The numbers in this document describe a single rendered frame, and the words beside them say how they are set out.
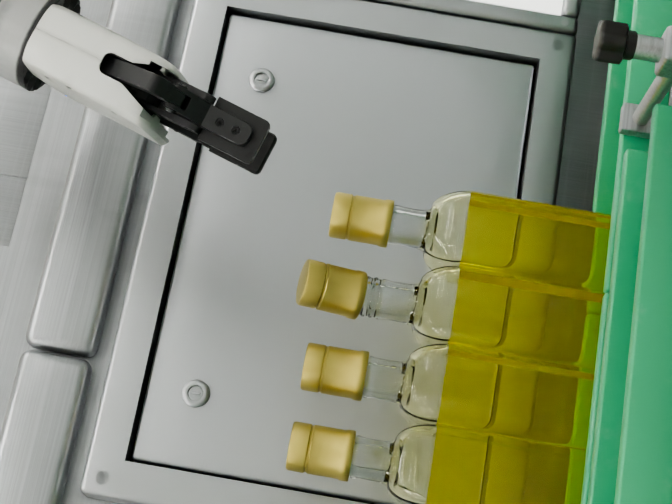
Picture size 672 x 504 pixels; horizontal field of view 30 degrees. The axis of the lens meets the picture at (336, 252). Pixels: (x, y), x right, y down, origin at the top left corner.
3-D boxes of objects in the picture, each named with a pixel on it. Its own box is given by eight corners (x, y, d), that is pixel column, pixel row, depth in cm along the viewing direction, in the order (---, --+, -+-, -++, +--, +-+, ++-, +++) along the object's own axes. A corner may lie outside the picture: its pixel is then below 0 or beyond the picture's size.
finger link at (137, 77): (89, 68, 86) (159, 107, 88) (109, 68, 79) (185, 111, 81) (97, 53, 86) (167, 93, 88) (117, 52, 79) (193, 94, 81)
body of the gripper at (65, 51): (30, 95, 93) (163, 163, 92) (-13, 65, 83) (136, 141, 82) (77, 6, 93) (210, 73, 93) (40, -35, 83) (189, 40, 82)
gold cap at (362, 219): (392, 210, 95) (335, 200, 95) (396, 193, 91) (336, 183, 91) (385, 254, 94) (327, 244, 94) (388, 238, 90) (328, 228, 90)
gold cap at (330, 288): (357, 279, 93) (300, 265, 92) (370, 266, 89) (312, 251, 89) (349, 324, 91) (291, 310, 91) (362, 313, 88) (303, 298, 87)
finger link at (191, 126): (114, 95, 86) (182, 132, 88) (128, 96, 81) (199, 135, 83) (133, 58, 86) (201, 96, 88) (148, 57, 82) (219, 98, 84)
